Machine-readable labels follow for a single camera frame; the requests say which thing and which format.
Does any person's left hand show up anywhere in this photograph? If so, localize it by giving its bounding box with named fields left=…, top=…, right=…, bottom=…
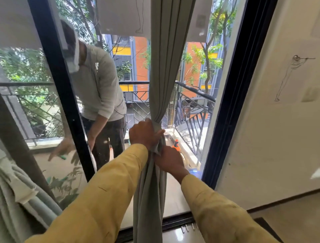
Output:
left=129, top=117, right=166, bottom=152

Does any black metal balcony railing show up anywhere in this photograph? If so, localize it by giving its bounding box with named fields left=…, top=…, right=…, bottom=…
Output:
left=0, top=80, right=217, bottom=161

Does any person's left forearm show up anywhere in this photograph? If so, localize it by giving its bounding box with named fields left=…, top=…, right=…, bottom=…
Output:
left=25, top=143, right=149, bottom=243

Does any light grey curtain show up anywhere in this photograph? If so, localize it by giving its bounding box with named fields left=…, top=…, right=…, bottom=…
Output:
left=132, top=0, right=197, bottom=243
left=0, top=148, right=63, bottom=243

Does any black sliding door frame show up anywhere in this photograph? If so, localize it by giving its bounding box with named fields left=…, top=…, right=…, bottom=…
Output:
left=27, top=0, right=97, bottom=182

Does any blue plastic bucket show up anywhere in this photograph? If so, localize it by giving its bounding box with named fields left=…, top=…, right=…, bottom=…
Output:
left=188, top=168, right=203, bottom=179

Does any light grey curtain tie strap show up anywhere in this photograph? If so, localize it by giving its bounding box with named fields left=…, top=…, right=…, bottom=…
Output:
left=149, top=121, right=167, bottom=155
left=9, top=175, right=40, bottom=205

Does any person's right hand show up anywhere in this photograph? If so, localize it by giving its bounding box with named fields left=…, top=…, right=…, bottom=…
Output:
left=153, top=145, right=190, bottom=185

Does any person's right forearm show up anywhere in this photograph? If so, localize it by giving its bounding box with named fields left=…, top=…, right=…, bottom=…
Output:
left=175, top=170, right=279, bottom=243

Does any black ribbed door frame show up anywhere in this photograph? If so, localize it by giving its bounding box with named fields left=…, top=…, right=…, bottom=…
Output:
left=116, top=0, right=278, bottom=243

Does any white plastic jug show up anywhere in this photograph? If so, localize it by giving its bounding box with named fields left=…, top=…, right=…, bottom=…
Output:
left=180, top=151, right=199, bottom=171

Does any large grey paper sheet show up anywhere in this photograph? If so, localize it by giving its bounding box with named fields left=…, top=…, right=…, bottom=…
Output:
left=0, top=0, right=68, bottom=50

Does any dark textured window post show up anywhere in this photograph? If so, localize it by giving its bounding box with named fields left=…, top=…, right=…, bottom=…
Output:
left=0, top=95, right=57, bottom=203

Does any figure drawing paper sheet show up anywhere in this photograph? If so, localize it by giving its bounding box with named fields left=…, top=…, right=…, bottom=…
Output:
left=96, top=0, right=153, bottom=39
left=271, top=50, right=318, bottom=104

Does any dark skirting board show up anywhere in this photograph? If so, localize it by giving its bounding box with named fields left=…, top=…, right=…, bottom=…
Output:
left=247, top=189, right=320, bottom=214

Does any green plant in dark pot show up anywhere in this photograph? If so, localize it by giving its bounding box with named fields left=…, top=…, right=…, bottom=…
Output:
left=46, top=151, right=84, bottom=210

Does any paper sheet with square code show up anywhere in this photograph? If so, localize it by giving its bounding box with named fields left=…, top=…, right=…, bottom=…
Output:
left=186, top=0, right=213, bottom=43

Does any orange brick building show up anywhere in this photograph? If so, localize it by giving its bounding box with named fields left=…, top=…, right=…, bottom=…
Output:
left=110, top=35, right=224, bottom=100

